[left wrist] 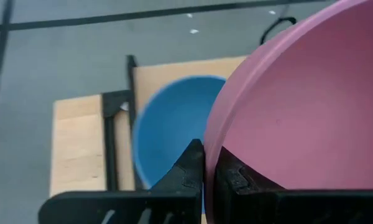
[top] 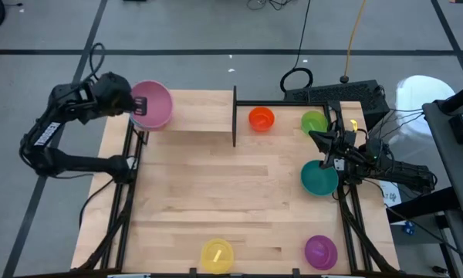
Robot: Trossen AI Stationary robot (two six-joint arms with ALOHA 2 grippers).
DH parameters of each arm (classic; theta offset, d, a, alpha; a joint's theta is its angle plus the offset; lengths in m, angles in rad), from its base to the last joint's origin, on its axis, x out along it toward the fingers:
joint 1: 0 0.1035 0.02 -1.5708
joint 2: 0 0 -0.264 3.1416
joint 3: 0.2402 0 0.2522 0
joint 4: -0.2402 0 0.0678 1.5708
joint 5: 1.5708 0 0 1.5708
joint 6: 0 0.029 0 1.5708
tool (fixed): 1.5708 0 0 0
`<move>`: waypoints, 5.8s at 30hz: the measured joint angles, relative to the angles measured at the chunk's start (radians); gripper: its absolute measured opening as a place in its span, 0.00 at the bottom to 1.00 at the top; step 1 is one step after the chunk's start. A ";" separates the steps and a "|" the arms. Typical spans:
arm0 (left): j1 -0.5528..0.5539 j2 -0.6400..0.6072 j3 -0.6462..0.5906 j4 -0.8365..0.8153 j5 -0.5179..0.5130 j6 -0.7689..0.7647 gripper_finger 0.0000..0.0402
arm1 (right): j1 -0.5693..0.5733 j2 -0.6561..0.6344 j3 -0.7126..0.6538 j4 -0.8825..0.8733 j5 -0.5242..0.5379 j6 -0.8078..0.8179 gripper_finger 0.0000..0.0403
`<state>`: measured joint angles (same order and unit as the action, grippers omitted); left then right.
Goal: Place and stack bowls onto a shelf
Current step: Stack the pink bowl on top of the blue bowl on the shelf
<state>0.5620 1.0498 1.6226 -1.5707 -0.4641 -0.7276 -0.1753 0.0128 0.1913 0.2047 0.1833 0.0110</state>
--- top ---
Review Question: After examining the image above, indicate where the wooden shelf board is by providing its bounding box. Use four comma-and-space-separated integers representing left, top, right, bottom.
133, 89, 235, 134

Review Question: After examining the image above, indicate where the small yellow translucent bowl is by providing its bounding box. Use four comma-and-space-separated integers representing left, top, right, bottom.
200, 238, 235, 275

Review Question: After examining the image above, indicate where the white paper sign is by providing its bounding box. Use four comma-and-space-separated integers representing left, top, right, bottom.
380, 181, 403, 209

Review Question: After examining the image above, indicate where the large pink bowl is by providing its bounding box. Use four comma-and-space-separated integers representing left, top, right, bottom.
130, 80, 174, 132

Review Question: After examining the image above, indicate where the large teal bowl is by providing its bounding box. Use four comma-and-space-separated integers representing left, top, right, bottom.
300, 159, 340, 198

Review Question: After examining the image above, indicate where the black cable bundle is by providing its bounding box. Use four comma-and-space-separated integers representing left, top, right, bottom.
376, 106, 426, 137

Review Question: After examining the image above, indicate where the small purple bowl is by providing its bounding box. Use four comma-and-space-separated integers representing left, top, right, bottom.
304, 234, 339, 271

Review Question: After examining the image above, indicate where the black shelf side panel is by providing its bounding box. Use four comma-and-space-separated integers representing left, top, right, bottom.
231, 85, 238, 148

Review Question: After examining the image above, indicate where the tangled black cable pile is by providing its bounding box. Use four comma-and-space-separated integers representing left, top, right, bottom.
246, 0, 294, 12

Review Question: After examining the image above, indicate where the small orange bowl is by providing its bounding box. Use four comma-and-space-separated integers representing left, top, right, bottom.
248, 107, 275, 133

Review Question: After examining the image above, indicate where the black floor cable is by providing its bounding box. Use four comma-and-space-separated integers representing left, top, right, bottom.
78, 175, 117, 229

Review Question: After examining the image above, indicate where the grey cart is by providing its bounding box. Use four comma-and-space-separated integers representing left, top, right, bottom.
422, 79, 463, 278

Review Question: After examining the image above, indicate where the yellow hanging cable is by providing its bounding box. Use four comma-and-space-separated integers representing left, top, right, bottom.
339, 0, 368, 84

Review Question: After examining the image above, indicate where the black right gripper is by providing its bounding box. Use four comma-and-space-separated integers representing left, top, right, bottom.
308, 129, 366, 171

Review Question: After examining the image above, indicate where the small green bowl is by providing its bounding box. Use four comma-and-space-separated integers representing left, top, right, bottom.
300, 110, 329, 137

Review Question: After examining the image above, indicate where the thick black hanging cable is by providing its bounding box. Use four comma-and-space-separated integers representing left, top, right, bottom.
279, 0, 314, 93

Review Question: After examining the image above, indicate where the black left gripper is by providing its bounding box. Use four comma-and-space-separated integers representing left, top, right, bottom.
92, 72, 148, 117

